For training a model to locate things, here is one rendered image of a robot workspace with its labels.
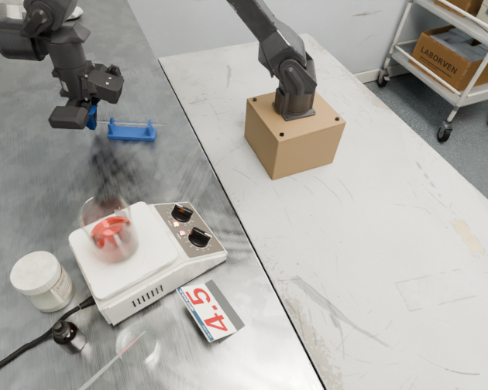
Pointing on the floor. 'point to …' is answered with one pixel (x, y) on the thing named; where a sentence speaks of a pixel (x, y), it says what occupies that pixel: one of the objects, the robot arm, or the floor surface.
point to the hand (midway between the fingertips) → (88, 115)
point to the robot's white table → (359, 233)
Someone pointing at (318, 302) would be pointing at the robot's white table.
